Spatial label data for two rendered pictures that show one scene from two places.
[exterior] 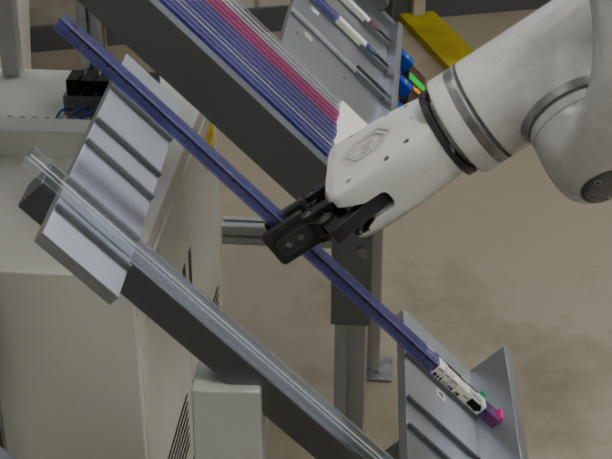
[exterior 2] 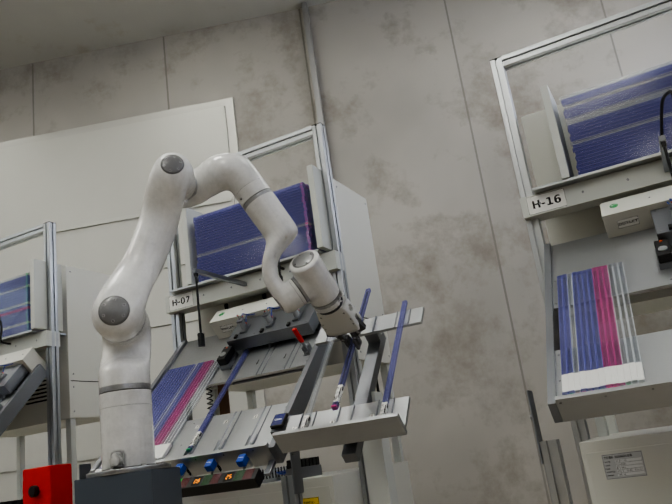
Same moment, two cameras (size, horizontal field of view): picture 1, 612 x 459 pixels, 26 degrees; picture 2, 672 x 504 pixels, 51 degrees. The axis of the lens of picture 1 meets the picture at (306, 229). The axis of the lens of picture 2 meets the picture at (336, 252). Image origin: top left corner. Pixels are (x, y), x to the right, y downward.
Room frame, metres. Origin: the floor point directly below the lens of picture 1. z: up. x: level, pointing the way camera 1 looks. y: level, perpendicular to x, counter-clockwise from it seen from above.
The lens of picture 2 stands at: (1.60, -1.83, 0.67)
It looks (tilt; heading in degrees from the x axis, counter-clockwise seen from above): 16 degrees up; 110
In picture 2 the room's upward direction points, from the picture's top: 8 degrees counter-clockwise
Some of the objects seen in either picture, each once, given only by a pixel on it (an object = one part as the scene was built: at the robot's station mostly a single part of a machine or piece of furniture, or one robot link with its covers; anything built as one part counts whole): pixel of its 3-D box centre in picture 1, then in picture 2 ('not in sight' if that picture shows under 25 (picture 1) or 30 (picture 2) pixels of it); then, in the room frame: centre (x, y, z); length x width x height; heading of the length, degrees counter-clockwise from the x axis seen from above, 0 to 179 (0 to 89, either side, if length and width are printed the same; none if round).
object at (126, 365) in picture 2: not in sight; (124, 345); (0.50, -0.39, 1.00); 0.19 x 0.12 x 0.24; 119
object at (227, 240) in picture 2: not in sight; (258, 236); (0.45, 0.51, 1.52); 0.51 x 0.13 x 0.27; 175
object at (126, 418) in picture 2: not in sight; (127, 432); (0.52, -0.42, 0.79); 0.19 x 0.19 x 0.18
